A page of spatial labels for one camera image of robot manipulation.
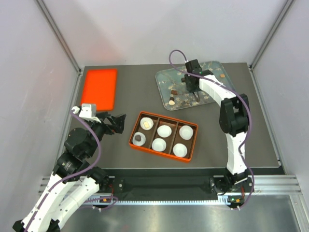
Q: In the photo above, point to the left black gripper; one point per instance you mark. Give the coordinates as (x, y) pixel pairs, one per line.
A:
(118, 122)

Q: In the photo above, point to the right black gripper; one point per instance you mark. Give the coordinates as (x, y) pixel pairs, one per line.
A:
(190, 89)

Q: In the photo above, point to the orange chocolate box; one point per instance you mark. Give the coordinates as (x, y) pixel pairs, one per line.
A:
(173, 139)

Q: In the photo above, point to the metal tongs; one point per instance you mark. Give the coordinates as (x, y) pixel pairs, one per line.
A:
(196, 96)

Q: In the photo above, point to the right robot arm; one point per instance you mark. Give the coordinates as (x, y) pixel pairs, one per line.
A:
(234, 121)

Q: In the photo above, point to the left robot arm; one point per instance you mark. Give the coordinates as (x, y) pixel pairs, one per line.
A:
(73, 180)

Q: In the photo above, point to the floral blue tray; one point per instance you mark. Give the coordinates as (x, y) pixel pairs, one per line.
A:
(170, 79)

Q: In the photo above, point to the white paper cup front-left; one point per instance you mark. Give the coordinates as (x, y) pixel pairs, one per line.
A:
(140, 143)

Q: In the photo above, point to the white paper cup back-left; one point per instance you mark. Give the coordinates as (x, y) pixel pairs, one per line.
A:
(146, 119)

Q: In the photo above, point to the orange box lid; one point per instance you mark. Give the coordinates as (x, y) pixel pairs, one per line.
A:
(99, 88)

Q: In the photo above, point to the white paper cup back-middle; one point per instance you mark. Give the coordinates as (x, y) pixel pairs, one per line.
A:
(164, 131)

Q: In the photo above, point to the white paper cup back-right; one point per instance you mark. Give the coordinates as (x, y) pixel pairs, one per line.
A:
(186, 132)

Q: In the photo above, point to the white paper cup front-right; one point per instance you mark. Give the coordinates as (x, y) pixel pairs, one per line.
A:
(180, 150)

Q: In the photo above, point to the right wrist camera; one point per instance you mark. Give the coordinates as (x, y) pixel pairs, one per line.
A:
(193, 67)

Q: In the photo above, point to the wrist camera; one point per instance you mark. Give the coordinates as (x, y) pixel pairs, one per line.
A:
(86, 111)
(193, 67)

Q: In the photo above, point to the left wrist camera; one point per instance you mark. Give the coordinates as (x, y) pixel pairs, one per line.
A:
(86, 111)

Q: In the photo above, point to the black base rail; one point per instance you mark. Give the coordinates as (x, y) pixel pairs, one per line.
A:
(160, 184)

